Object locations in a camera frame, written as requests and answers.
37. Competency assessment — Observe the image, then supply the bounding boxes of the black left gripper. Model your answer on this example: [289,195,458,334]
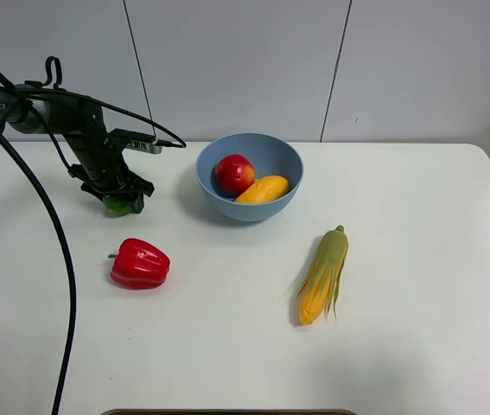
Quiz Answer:
[64,131,155,214]

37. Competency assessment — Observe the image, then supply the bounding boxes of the green lime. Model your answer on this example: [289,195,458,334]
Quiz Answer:
[102,195,134,216]

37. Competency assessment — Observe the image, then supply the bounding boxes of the red apple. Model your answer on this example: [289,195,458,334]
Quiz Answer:
[214,154,256,196]

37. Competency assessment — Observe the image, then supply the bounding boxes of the yellow mango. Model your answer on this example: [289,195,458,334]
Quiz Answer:
[235,176,290,204]

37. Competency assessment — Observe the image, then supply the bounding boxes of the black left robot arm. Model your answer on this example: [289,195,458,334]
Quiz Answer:
[0,83,161,215]

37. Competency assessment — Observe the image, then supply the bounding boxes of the red bell pepper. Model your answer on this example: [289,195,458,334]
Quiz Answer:
[109,238,170,290]

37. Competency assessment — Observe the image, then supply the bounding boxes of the corn cob with husk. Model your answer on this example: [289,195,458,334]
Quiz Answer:
[298,225,349,326]

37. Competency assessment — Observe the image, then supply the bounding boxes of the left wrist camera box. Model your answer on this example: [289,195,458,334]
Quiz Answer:
[109,129,162,155]

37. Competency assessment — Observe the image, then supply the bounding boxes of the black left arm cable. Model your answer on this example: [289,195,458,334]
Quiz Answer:
[0,54,188,415]

